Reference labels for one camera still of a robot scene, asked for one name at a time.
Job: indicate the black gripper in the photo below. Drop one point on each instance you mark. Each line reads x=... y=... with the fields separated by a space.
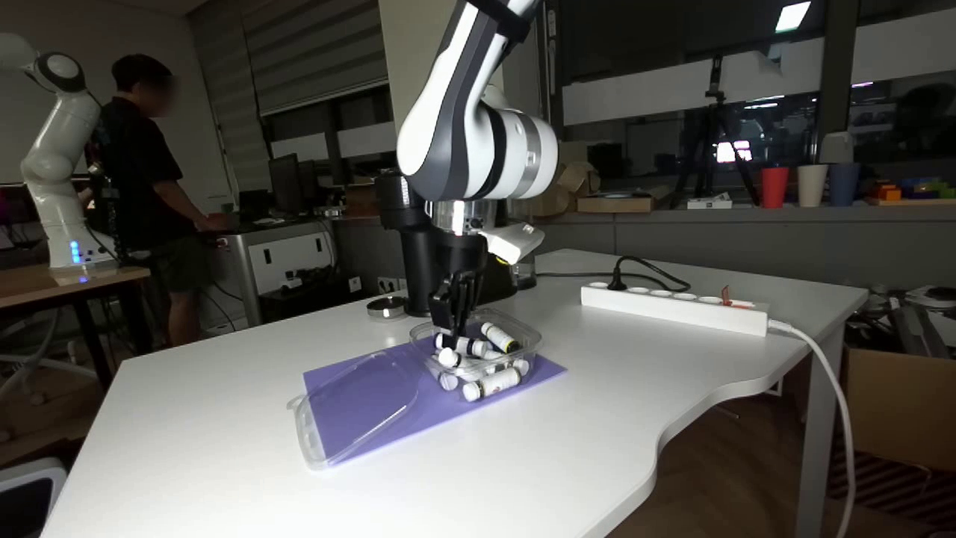
x=458 y=266

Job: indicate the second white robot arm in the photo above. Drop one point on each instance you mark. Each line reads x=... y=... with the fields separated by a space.
x=53 y=157

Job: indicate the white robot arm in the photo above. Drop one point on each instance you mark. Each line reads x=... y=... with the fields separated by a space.
x=458 y=151

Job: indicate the small white bottle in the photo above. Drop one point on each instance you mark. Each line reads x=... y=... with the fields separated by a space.
x=499 y=339
x=481 y=351
x=442 y=376
x=446 y=351
x=490 y=384

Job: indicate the round metal tape roll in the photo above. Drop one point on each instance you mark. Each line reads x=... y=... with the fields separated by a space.
x=387 y=309

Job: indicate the purple paper sheet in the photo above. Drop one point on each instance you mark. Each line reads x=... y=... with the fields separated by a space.
x=427 y=391

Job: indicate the grey metal cabinet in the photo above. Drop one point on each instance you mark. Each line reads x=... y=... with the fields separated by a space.
x=252 y=264

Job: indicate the white power strip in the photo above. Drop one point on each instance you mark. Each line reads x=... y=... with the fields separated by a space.
x=688 y=309

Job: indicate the red cup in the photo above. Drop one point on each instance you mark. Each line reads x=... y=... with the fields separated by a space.
x=773 y=185

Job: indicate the person in black shirt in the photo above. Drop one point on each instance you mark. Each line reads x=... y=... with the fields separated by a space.
x=153 y=212

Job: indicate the white cup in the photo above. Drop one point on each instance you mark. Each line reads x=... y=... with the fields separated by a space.
x=811 y=182

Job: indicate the blue cup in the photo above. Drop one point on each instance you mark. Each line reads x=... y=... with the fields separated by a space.
x=844 y=182

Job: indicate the wooden side table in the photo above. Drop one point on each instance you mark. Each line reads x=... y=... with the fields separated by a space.
x=34 y=287

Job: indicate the cardboard box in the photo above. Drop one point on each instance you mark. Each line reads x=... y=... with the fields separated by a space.
x=903 y=406

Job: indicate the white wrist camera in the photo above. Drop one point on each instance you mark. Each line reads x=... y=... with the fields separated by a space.
x=512 y=242

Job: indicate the black camera tripod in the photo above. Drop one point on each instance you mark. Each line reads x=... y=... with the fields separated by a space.
x=703 y=128

